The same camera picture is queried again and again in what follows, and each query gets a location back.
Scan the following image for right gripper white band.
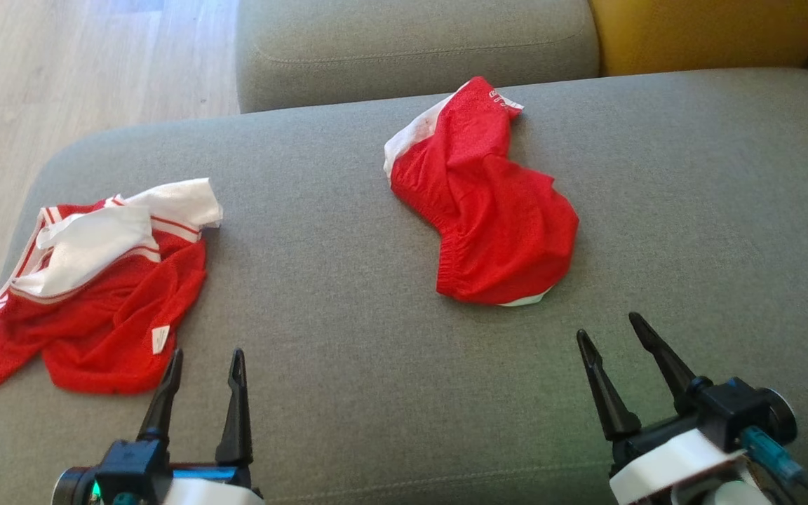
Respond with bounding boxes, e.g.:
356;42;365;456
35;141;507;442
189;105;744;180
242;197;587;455
577;312;797;505

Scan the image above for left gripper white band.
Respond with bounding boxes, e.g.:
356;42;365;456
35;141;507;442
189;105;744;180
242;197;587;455
52;349;264;505

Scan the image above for red and white basketball jersey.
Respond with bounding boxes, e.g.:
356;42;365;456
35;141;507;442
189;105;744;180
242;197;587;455
0;177;224;395

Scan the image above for red shorts with white trim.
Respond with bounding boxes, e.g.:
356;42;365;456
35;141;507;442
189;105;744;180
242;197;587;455
384;76;580;307

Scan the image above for large grey sofa seat cushion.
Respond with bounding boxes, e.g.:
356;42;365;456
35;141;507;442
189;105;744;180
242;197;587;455
0;68;808;505

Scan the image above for yellow cushion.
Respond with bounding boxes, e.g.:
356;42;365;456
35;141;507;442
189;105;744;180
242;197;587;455
588;0;808;78

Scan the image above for grey sofa cushion with seam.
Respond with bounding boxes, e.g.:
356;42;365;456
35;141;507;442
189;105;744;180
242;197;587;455
236;0;601;114

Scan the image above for right arm cable teal connector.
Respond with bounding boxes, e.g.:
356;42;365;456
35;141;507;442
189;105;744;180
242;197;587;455
739;426;808;505

